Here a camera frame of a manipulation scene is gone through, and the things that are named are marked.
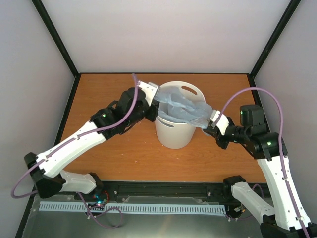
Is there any light blue slotted cable duct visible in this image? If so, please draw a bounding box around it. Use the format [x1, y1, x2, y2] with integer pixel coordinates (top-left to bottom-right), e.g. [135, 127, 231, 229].
[38, 201, 226, 216]

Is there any white plastic trash bin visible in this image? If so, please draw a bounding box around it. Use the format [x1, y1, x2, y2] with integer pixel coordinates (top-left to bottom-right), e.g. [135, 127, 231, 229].
[155, 81, 206, 149]

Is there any green lit circuit board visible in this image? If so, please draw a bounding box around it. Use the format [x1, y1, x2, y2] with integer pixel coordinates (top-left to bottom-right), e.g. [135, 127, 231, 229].
[94, 193, 109, 206]

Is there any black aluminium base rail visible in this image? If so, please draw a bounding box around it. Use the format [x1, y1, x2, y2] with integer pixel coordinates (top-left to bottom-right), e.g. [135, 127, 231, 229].
[32, 176, 246, 203]

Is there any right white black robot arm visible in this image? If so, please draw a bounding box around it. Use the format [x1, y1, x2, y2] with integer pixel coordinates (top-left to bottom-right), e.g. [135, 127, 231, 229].
[204, 105, 317, 238]

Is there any left black frame post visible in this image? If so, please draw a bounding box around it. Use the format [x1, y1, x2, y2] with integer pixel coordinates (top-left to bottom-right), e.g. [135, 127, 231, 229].
[31, 0, 79, 78]

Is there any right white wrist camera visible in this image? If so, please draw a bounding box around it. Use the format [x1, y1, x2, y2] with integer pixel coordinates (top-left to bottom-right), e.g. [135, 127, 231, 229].
[210, 110, 229, 136]

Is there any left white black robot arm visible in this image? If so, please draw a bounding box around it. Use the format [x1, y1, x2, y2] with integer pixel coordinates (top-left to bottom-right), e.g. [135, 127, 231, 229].
[24, 84, 159, 200]

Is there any right black frame post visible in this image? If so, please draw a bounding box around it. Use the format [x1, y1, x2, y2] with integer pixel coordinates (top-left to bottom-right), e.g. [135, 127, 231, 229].
[249, 0, 302, 77]

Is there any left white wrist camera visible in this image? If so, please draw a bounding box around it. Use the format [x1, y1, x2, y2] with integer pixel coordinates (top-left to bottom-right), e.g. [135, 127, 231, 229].
[138, 80, 160, 106]

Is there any black frame post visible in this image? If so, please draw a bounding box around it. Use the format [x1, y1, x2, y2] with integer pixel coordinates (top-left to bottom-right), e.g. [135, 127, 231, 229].
[31, 0, 79, 78]
[249, 0, 302, 77]

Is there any translucent blue trash bag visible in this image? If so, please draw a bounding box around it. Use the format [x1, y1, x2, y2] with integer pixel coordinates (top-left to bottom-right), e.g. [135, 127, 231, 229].
[154, 86, 213, 129]

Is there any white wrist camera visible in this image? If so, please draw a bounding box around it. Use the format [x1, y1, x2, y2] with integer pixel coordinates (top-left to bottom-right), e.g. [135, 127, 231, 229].
[138, 80, 160, 106]
[210, 110, 229, 136]

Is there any grey metal base plate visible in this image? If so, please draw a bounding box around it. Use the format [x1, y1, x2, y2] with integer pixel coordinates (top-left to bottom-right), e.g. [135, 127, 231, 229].
[16, 197, 262, 238]

